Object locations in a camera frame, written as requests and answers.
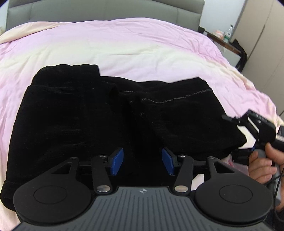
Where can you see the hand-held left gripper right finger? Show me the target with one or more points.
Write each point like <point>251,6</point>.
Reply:
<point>167,161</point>

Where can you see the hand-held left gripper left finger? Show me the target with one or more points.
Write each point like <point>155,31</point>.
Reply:
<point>116,161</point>

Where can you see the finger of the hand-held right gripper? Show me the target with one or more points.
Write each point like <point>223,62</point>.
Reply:
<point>237,121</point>
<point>243,156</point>

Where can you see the black pants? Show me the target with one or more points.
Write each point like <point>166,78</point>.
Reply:
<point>88,124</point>

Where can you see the person's right hand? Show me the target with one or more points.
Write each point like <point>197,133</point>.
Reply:
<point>264,168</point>

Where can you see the black hanging garment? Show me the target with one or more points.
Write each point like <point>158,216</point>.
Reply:
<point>240,53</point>

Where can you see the wooden desk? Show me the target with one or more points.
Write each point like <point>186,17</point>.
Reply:
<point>224,44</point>

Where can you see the beige wardrobe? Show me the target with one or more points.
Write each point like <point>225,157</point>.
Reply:
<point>266,44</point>

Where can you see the clear plastic water bottle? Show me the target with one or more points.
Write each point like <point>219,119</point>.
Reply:
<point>228,34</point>

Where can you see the pink item on desk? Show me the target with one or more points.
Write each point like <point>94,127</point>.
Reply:
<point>218,33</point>

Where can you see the pink bed quilt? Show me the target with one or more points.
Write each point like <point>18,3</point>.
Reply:
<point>133,44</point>

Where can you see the grey padded headboard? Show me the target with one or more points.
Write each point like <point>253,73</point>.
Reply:
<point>99,11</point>

